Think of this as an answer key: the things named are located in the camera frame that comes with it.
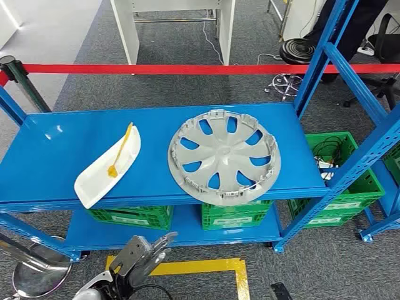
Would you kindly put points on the green plastic crate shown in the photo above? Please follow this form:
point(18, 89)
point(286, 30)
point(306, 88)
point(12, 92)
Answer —
point(394, 163)
point(362, 194)
point(234, 215)
point(131, 217)

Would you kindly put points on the white table metal legs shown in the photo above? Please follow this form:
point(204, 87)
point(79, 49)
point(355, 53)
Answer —
point(300, 16)

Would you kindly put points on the white desk with metal bar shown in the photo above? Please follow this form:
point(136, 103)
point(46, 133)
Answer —
point(131, 37)

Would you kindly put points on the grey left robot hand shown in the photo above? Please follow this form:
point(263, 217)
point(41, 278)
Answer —
point(137, 256)

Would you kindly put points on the dark stanchion post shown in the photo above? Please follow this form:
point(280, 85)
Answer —
point(28, 89)

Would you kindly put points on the white power strip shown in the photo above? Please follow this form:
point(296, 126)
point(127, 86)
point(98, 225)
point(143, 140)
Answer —
point(365, 50)

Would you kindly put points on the red barrier belt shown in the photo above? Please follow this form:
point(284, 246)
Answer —
point(156, 68)
point(3, 78)

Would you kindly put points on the black stool chrome base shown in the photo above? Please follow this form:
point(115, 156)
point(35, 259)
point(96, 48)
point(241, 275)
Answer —
point(296, 51)

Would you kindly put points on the blue metal shelf rack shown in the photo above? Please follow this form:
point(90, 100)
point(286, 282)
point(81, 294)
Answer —
point(156, 124)
point(386, 194)

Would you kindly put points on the grey plastic wheel hubcap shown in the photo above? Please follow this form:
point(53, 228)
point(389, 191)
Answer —
point(223, 155)

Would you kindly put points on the black office chair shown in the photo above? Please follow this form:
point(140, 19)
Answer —
point(386, 45)

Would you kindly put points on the white power adapter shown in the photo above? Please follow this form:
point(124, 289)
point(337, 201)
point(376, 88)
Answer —
point(324, 165)

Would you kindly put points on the white trim part yellow strip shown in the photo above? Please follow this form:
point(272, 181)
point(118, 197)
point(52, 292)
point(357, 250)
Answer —
point(100, 178)

